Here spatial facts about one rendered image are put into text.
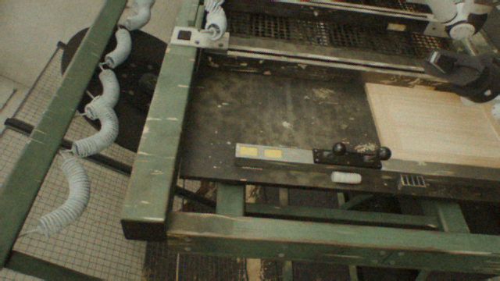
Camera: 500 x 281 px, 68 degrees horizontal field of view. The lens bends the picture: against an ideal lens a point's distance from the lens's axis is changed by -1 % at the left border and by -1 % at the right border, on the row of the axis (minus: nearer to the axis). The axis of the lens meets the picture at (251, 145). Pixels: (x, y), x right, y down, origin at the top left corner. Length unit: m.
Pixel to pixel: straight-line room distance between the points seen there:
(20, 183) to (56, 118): 0.29
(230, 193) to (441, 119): 0.79
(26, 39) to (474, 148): 7.06
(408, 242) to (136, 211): 0.65
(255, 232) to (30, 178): 0.78
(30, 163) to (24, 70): 6.56
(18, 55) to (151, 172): 6.96
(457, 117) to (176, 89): 0.97
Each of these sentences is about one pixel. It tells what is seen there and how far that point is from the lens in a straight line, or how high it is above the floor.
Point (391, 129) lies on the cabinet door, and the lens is 1.30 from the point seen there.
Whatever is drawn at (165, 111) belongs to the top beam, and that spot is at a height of 1.92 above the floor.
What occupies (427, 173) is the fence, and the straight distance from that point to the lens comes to 1.20.
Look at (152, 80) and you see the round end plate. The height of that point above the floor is 1.85.
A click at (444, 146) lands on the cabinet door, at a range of 1.35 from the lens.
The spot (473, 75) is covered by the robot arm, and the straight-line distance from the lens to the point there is 0.83.
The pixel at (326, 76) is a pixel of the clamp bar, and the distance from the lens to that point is 1.39.
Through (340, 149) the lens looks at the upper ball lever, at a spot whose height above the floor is 1.56.
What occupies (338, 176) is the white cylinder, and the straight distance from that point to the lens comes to 1.08.
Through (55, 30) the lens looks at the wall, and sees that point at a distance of 7.31.
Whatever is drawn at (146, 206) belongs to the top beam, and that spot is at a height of 1.92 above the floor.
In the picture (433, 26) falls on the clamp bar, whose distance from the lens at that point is 1.92.
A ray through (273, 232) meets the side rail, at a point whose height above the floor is 1.64.
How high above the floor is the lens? 2.16
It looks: 27 degrees down
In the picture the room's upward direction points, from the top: 62 degrees counter-clockwise
